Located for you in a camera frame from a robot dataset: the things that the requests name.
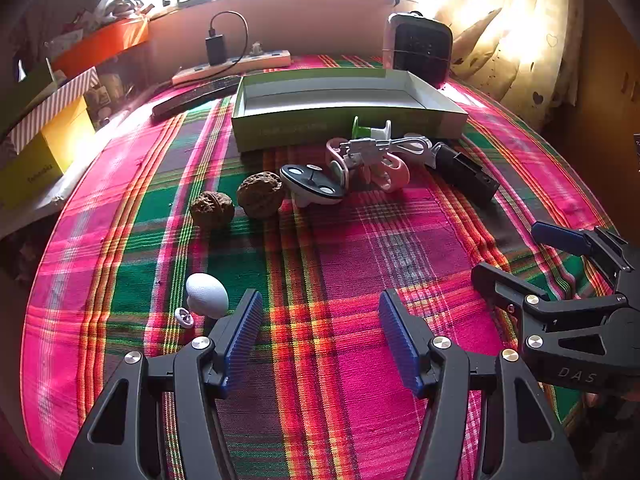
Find black oval gadget white buttons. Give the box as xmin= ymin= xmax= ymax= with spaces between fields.
xmin=279 ymin=162 xmax=347 ymax=208

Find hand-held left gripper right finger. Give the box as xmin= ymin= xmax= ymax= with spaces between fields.
xmin=378 ymin=288 xmax=583 ymax=480

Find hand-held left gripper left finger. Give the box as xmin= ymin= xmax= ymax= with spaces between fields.
xmin=60 ymin=289 xmax=264 ymax=480

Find pink plastic hook clip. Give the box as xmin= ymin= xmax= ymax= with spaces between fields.
xmin=325 ymin=137 xmax=372 ymax=192
xmin=369 ymin=152 xmax=412 ymax=193

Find brown walnut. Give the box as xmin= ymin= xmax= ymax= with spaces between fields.
xmin=190 ymin=191 xmax=236 ymax=228
xmin=236 ymin=172 xmax=286 ymax=219

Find clear storage container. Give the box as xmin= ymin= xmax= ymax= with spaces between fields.
xmin=85 ymin=67 xmax=136 ymax=126

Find black charger adapter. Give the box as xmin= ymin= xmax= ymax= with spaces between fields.
xmin=205 ymin=30 xmax=227 ymax=66

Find white power strip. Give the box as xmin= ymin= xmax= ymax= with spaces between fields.
xmin=171 ymin=50 xmax=292 ymax=86

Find colourful card packets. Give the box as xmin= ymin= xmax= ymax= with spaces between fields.
xmin=45 ymin=7 xmax=101 ymax=56

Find black charger cable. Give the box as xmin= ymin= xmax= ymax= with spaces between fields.
xmin=209 ymin=11 xmax=249 ymax=63

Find striped box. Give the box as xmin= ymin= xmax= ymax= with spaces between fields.
xmin=7 ymin=66 xmax=101 ymax=155

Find green and white cardboard box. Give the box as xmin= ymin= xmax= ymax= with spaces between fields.
xmin=231 ymin=69 xmax=469 ymax=152

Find white usb cable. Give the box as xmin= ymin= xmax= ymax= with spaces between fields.
xmin=339 ymin=132 xmax=434 ymax=167

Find cream curtain with hearts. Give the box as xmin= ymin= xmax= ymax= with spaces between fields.
xmin=432 ymin=0 xmax=601 ymax=131

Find green and white mushroom-shaped hook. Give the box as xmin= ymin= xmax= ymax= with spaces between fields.
xmin=350 ymin=116 xmax=393 ymax=142

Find black smartphone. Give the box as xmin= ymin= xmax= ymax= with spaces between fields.
xmin=151 ymin=75 xmax=242 ymax=121

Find white egg-shaped keychain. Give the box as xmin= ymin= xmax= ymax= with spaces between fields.
xmin=175 ymin=272 xmax=230 ymax=328

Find black rectangular clip device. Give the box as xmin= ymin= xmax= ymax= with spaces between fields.
xmin=429 ymin=142 xmax=501 ymax=208

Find yellow box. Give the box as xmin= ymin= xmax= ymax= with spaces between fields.
xmin=0 ymin=97 xmax=97 ymax=211

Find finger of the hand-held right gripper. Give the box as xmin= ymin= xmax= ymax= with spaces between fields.
xmin=531 ymin=221 xmax=640 ymax=291
xmin=471 ymin=261 xmax=630 ymax=333

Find pink and black space heater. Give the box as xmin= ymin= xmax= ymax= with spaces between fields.
xmin=382 ymin=11 xmax=454 ymax=87

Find colourful plaid cloth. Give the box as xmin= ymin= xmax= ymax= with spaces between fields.
xmin=20 ymin=52 xmax=618 ymax=480

